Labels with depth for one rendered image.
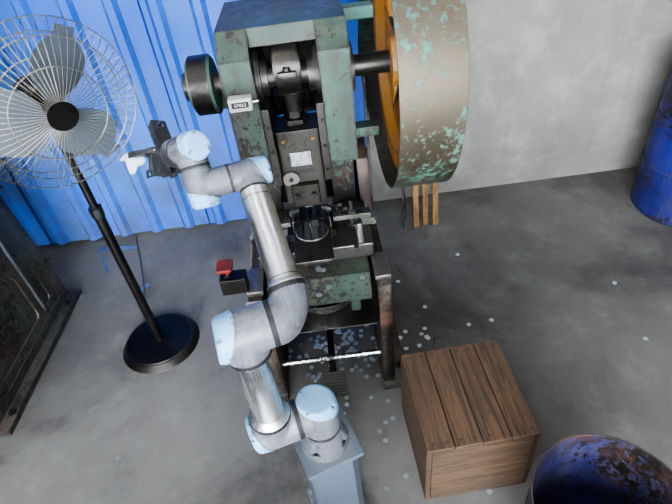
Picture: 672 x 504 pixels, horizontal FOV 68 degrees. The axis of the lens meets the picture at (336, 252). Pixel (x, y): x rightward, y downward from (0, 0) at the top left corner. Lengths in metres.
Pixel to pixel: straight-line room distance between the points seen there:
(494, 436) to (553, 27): 2.23
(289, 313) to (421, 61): 0.70
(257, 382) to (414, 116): 0.79
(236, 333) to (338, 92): 0.83
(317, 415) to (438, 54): 1.01
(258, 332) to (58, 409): 1.72
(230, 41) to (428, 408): 1.35
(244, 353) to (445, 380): 0.95
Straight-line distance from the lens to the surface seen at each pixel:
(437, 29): 1.36
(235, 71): 1.59
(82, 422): 2.64
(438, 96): 1.37
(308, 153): 1.75
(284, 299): 1.17
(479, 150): 3.37
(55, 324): 3.13
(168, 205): 3.39
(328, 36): 1.59
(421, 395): 1.88
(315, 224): 1.90
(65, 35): 1.95
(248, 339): 1.15
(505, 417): 1.86
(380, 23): 2.01
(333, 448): 1.61
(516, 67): 3.21
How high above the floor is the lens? 1.91
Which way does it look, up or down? 40 degrees down
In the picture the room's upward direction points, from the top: 7 degrees counter-clockwise
